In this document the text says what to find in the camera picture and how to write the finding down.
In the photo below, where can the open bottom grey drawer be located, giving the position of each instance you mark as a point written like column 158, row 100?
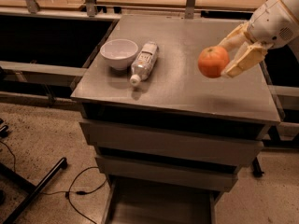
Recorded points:
column 136, row 201

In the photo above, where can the black stand leg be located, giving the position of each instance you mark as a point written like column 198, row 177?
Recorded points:
column 32, row 190

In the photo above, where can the white ceramic bowl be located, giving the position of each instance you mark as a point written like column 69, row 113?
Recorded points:
column 119, row 53

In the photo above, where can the top grey drawer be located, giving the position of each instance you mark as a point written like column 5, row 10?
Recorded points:
column 174, row 144

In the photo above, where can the grey drawer cabinet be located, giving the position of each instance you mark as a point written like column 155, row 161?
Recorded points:
column 176, row 97

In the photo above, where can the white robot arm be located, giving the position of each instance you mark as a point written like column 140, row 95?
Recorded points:
column 272, row 26

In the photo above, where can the clear plastic water bottle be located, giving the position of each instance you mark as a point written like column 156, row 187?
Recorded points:
column 143, row 64

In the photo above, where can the grey metal frame rail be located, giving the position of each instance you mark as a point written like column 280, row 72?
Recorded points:
column 43, row 73

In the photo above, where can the middle grey drawer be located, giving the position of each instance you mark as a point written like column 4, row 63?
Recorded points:
column 162, row 173

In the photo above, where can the orange fruit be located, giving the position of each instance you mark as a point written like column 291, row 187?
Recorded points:
column 212, row 61

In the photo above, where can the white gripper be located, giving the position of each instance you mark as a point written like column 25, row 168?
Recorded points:
column 271, row 26

